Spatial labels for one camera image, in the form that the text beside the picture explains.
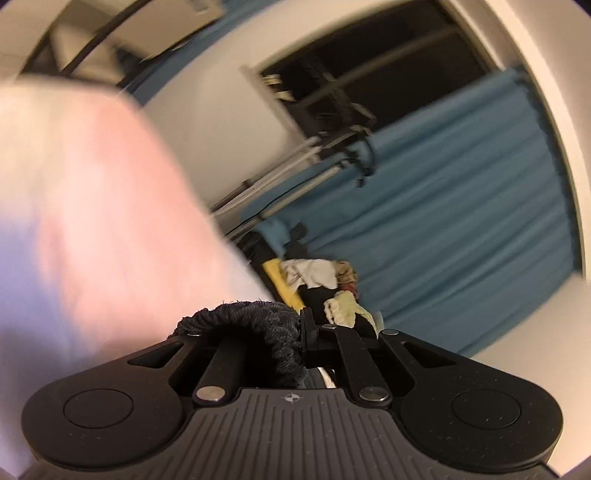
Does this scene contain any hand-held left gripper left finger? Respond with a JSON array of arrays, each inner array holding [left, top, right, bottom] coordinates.
[[127, 330, 243, 407]]

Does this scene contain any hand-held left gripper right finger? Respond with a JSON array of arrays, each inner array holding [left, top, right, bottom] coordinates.
[[299, 308, 463, 408]]

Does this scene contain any black knit garment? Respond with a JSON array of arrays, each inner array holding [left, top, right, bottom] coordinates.
[[174, 300, 306, 389]]

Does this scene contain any pile of black clothes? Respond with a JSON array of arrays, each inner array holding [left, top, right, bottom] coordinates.
[[299, 285, 334, 320]]

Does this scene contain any cream knit garment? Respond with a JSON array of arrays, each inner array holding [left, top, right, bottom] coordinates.
[[323, 292, 378, 331]]

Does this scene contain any white cloth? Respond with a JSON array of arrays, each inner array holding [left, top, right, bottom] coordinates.
[[281, 258, 336, 291]]

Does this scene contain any yellow towel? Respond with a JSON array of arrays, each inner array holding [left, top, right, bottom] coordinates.
[[262, 257, 304, 309]]

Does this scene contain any brown cloth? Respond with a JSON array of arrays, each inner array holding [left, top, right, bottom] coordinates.
[[334, 260, 359, 288]]

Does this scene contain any black sofa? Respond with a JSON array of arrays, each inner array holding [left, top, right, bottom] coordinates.
[[237, 230, 296, 296]]

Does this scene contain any blue folded cloth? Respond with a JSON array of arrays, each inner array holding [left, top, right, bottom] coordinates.
[[255, 218, 290, 258]]

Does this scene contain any garment steamer stand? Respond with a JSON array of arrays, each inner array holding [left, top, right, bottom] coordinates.
[[210, 102, 380, 232]]

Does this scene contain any wide blue curtain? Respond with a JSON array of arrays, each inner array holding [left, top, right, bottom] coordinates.
[[240, 69, 579, 357]]

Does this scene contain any pink white bed blanket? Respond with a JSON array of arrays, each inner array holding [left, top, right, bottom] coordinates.
[[0, 76, 274, 480]]

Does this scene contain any dark window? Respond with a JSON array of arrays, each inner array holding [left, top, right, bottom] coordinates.
[[242, 0, 498, 145]]

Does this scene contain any black cable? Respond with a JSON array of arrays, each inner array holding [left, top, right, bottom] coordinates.
[[60, 0, 154, 77]]

